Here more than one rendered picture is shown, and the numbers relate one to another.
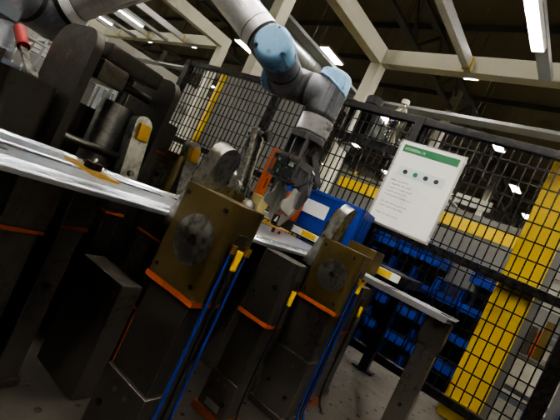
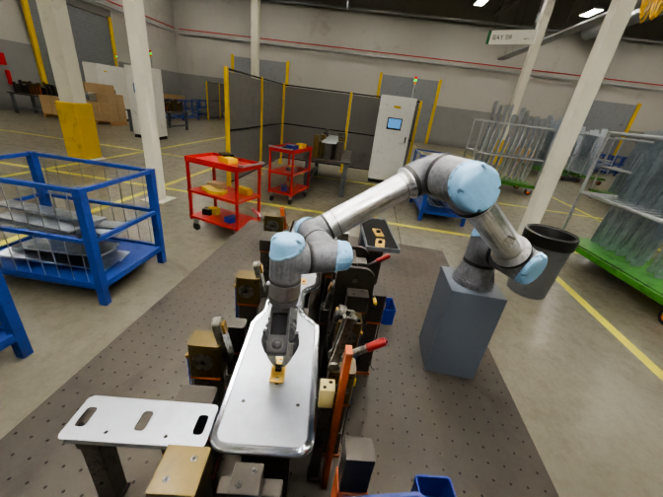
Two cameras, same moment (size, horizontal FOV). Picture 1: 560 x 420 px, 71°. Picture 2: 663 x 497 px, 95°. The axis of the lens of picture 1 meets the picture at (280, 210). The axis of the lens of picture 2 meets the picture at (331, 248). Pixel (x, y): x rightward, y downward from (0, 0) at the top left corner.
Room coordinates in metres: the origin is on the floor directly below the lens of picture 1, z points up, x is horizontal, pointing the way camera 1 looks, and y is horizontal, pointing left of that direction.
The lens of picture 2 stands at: (1.43, -0.26, 1.66)
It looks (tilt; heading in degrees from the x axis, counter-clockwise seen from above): 25 degrees down; 144
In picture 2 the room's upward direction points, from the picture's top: 7 degrees clockwise
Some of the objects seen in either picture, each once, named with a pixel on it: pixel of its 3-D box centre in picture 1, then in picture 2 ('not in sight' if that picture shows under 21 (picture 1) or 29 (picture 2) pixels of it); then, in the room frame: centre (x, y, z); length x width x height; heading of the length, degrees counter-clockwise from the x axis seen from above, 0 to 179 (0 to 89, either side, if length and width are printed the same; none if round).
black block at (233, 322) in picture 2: (256, 342); (231, 356); (0.64, -0.06, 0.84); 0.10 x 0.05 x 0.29; 58
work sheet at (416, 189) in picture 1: (414, 190); not in sight; (1.31, -0.38, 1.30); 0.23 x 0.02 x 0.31; 58
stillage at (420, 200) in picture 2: not in sight; (440, 188); (-2.14, 4.59, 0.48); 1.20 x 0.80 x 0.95; 142
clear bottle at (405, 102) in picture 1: (395, 124); not in sight; (1.50, -0.26, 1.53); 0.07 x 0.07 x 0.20
